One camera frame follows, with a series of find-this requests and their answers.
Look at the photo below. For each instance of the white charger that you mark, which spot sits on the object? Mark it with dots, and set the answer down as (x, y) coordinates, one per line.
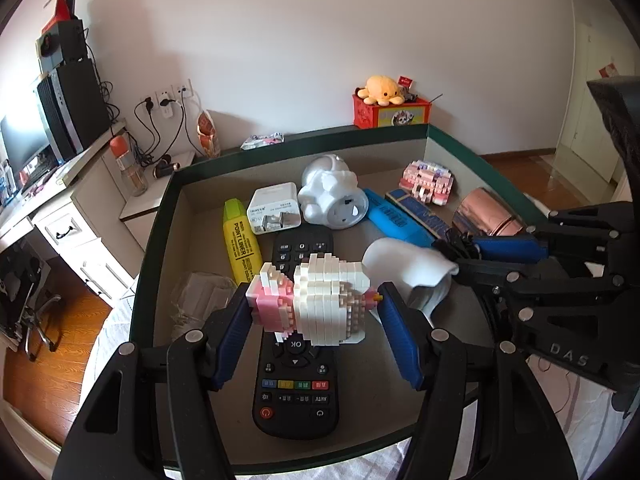
(272, 205)

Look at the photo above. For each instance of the black computer tower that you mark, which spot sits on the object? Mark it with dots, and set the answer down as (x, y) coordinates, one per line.
(75, 105)

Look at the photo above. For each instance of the yellow octopus plush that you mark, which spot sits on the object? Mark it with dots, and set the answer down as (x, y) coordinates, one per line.
(380, 89)

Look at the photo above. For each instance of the blue rubber case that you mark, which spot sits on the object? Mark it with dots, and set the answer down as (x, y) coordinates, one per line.
(395, 220)

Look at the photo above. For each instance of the rose gold tube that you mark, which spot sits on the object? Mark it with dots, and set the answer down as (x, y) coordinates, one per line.
(490, 212)

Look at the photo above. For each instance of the black monitor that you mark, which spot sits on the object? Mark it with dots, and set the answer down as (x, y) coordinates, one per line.
(20, 147)

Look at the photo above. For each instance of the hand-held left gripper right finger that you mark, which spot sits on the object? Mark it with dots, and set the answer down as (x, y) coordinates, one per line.
(400, 335)

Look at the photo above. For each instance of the red storage crate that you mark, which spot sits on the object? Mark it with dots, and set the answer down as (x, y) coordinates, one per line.
(370, 112)

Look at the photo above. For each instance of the silver foil packet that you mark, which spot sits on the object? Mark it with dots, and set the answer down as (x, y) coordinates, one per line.
(262, 141)

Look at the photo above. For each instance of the clear plastic plug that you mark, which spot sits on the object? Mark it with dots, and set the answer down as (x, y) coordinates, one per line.
(200, 295)

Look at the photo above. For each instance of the orange cap water bottle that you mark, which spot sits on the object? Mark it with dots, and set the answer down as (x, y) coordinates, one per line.
(131, 172)

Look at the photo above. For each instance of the pink brick donut model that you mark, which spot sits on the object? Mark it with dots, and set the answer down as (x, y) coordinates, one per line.
(427, 180)

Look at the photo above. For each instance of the white octopus-shaped socket adapter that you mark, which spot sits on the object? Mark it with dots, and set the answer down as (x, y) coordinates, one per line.
(325, 195)

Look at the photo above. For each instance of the white wall socket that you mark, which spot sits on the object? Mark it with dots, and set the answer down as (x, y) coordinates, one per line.
(165, 97)

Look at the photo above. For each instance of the white pink brick model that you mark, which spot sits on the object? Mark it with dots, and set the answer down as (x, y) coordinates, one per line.
(325, 305)

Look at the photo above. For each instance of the white desk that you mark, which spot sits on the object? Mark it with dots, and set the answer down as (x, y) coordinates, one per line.
(100, 195)

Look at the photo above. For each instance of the yellow highlighter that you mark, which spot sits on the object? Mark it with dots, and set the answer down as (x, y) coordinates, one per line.
(240, 240)

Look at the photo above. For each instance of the black remote control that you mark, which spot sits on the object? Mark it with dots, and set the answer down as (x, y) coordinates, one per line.
(295, 390)

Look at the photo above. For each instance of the white door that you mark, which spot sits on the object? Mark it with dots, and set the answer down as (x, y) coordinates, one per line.
(585, 125)

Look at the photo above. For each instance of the black hair curler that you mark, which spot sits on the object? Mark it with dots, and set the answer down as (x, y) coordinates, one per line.
(167, 167)

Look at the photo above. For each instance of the large cardboard box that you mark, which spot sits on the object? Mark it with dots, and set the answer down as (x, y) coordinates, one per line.
(205, 255)

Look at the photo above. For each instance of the black hair clip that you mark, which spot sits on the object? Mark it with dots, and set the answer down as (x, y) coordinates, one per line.
(452, 246)

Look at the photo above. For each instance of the red door decoration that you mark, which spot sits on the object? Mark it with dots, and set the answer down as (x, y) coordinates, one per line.
(607, 71)

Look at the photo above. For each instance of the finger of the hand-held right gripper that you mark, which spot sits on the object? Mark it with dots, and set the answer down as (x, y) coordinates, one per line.
(510, 247)
(490, 272)

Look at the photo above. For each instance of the red paper bag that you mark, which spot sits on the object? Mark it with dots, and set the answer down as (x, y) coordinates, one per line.
(62, 7)

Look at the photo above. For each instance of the orange snack bag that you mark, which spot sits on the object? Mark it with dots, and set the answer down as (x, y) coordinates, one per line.
(209, 135)

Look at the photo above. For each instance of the blue patterned slim box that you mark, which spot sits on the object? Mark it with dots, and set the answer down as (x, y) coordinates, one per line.
(420, 212)

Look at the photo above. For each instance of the black office chair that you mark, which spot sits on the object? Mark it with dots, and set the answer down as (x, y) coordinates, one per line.
(20, 285)

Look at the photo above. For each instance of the white nightstand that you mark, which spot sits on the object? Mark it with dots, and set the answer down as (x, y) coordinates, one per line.
(145, 205)

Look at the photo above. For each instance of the white curved plastic cover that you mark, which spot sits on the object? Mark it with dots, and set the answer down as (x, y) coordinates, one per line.
(405, 265)

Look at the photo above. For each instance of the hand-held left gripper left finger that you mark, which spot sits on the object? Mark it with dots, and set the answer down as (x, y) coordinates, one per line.
(230, 340)

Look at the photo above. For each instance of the black speaker box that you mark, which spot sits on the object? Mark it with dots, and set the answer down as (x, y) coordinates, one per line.
(67, 40)

